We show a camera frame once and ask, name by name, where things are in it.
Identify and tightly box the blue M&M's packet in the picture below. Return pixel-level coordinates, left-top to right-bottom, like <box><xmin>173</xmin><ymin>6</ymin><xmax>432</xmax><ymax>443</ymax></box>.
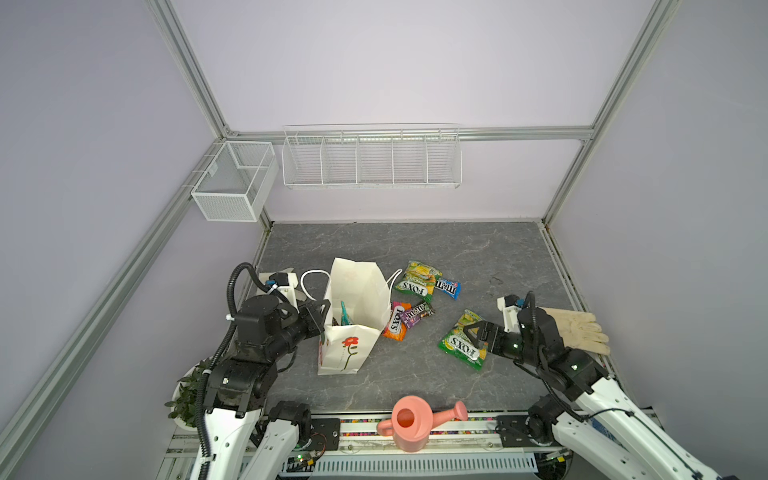
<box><xmin>435</xmin><ymin>278</ymin><xmax>461</xmax><ymax>299</ymax></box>

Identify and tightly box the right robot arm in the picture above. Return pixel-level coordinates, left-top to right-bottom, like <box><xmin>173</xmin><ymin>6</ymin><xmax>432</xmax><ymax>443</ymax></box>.
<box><xmin>463</xmin><ymin>300</ymin><xmax>720</xmax><ymax>479</ymax></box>

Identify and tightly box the small potted plant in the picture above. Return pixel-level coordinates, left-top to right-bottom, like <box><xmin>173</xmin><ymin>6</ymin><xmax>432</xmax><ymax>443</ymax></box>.
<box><xmin>165</xmin><ymin>357</ymin><xmax>212</xmax><ymax>431</ymax></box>

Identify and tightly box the white vented rail cover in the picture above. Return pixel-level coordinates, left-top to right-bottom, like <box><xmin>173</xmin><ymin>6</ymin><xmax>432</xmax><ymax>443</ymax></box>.
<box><xmin>278</xmin><ymin>452</ymin><xmax>539</xmax><ymax>479</ymax></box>

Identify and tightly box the teal snack pack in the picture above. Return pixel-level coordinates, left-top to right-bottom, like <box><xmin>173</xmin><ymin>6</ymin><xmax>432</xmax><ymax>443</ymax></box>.
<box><xmin>340</xmin><ymin>301</ymin><xmax>353</xmax><ymax>326</ymax></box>

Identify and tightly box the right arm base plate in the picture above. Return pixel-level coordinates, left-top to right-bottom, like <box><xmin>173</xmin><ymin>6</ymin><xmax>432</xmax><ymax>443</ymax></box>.
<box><xmin>494</xmin><ymin>414</ymin><xmax>557</xmax><ymax>448</ymax></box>

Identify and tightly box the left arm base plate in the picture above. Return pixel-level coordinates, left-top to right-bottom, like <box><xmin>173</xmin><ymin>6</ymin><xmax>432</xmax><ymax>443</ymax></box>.
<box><xmin>295</xmin><ymin>417</ymin><xmax>341</xmax><ymax>451</ymax></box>

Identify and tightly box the green Fox's spring tea bag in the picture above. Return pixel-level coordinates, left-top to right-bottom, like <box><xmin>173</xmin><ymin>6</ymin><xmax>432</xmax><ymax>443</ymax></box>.
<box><xmin>438</xmin><ymin>310</ymin><xmax>487</xmax><ymax>371</ymax></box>

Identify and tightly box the white paper gift bag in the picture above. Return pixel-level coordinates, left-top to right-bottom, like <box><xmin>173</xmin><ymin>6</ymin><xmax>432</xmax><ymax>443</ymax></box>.
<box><xmin>318</xmin><ymin>258</ymin><xmax>403</xmax><ymax>376</ymax></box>

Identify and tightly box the pink watering can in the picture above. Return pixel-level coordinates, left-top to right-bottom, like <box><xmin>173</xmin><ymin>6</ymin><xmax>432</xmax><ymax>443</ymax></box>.
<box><xmin>376</xmin><ymin>396</ymin><xmax>468</xmax><ymax>453</ymax></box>

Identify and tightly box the beige work glove right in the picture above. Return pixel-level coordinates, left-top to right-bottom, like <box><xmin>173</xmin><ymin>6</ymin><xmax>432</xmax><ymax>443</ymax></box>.
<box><xmin>544</xmin><ymin>307</ymin><xmax>611</xmax><ymax>355</ymax></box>

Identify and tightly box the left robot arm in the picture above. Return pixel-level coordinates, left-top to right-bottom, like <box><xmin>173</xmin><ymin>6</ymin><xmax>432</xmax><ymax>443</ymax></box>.
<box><xmin>191</xmin><ymin>262</ymin><xmax>332</xmax><ymax>479</ymax></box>

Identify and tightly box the green Fox's candy bag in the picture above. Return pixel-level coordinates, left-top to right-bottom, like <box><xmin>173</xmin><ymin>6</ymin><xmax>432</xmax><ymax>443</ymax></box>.
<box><xmin>394</xmin><ymin>261</ymin><xmax>443</xmax><ymax>303</ymax></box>

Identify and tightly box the white mesh box basket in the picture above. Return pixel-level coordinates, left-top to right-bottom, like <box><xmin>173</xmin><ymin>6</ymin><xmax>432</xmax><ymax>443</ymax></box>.
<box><xmin>192</xmin><ymin>141</ymin><xmax>279</xmax><ymax>223</ymax></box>

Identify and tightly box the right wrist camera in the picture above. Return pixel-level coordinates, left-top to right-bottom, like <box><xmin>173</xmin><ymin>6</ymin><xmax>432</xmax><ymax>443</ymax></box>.
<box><xmin>497</xmin><ymin>294</ymin><xmax>525</xmax><ymax>334</ymax></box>

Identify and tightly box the brown M&M's packet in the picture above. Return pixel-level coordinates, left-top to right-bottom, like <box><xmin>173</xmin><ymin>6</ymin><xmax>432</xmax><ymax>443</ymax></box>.
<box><xmin>399</xmin><ymin>302</ymin><xmax>435</xmax><ymax>329</ymax></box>

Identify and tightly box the white wire shelf basket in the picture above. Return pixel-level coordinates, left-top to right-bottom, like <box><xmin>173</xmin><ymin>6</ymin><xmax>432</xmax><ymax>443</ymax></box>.
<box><xmin>282</xmin><ymin>123</ymin><xmax>463</xmax><ymax>189</ymax></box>

